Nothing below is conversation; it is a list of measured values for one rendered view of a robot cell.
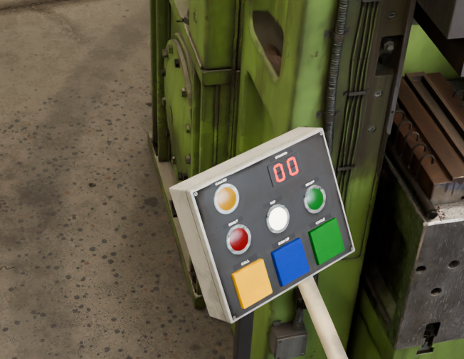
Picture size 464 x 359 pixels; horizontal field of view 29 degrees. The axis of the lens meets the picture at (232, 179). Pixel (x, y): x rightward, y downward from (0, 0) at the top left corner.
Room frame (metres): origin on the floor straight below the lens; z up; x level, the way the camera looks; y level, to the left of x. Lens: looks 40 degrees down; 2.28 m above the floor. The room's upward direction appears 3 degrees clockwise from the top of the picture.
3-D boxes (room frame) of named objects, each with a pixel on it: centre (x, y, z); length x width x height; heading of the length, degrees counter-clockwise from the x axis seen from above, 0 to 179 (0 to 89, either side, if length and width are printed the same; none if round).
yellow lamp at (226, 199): (1.28, 0.01, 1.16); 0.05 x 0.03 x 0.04; 106
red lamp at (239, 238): (1.25, -0.02, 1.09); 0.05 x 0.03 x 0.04; 106
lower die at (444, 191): (1.81, -0.50, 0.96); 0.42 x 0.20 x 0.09; 16
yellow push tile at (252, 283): (1.21, -0.05, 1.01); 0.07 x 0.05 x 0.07; 131
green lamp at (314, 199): (1.38, -0.17, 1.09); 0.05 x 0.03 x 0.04; 106
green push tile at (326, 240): (1.34, -0.20, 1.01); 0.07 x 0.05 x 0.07; 131
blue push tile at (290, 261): (1.28, -0.12, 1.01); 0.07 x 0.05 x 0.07; 131
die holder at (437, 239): (1.83, -0.55, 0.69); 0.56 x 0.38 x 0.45; 16
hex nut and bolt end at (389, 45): (1.70, -0.33, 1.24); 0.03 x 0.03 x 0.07; 16
